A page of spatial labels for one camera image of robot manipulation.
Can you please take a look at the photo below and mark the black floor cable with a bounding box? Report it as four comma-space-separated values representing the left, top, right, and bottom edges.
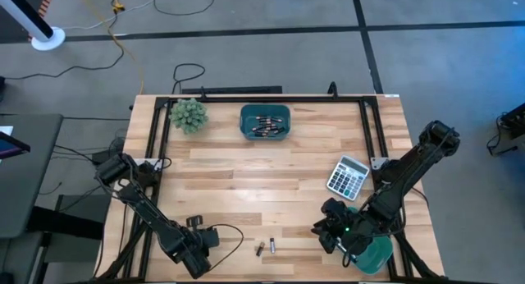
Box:
153, 0, 217, 17
0, 49, 125, 80

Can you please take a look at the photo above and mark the black cable loop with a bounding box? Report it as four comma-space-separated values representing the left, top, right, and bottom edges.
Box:
171, 62, 206, 94

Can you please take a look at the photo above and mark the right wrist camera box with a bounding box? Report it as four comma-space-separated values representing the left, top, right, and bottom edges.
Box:
321, 197, 349, 220

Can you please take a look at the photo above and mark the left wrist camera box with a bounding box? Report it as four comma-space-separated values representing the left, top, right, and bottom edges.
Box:
185, 214, 221, 249

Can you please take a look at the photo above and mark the black aluminium table frame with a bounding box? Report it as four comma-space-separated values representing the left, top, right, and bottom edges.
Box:
94, 81, 446, 284

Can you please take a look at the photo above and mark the black white pole round base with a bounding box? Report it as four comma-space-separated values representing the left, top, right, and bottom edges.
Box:
0, 0, 66, 52

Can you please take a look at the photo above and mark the dark blue-teal plastic bin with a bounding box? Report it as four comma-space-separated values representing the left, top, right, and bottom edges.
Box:
239, 103, 292, 141

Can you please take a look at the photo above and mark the black desk base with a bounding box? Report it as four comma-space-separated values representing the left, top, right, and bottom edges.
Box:
28, 193, 104, 284

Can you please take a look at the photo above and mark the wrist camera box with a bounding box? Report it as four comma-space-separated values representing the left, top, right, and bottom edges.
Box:
321, 197, 349, 220
185, 214, 221, 249

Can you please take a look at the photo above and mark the white grey desk calculator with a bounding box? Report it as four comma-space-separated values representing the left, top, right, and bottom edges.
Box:
326, 154, 370, 202

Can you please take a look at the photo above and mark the light green-teal plastic bin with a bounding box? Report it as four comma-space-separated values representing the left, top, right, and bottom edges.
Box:
344, 205, 394, 277

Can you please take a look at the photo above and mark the grey desk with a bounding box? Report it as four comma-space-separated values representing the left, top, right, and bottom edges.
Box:
0, 113, 65, 240

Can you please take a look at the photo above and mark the green potted plant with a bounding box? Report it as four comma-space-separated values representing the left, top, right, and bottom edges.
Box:
169, 97, 209, 135

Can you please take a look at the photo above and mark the yellow cable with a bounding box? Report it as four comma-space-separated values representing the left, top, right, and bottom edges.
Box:
75, 0, 145, 95

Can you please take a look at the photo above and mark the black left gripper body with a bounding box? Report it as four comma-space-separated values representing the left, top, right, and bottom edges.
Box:
171, 230, 212, 279

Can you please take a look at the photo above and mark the dark tablet screen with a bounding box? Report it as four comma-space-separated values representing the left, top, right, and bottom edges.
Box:
0, 126, 32, 161

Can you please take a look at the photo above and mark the black equipment box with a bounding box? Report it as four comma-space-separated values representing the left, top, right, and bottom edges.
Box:
486, 102, 525, 157

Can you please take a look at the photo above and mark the black power supply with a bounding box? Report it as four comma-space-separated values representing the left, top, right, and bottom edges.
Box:
90, 138, 126, 166

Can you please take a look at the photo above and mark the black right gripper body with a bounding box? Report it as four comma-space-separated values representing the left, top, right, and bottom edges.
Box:
327, 212, 372, 256

